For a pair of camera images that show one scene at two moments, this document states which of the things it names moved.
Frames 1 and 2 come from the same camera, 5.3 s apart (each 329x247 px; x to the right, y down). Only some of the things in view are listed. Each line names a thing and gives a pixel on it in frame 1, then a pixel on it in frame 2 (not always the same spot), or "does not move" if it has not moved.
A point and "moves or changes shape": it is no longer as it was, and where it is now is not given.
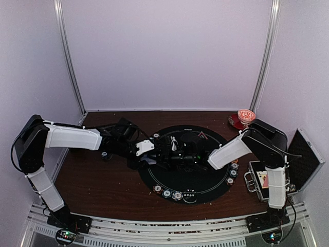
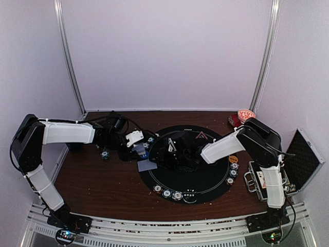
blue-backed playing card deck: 149,161 moves or changes shape
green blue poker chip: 233,173 does not move
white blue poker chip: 234,165 does not move
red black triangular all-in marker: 202,135 does not move
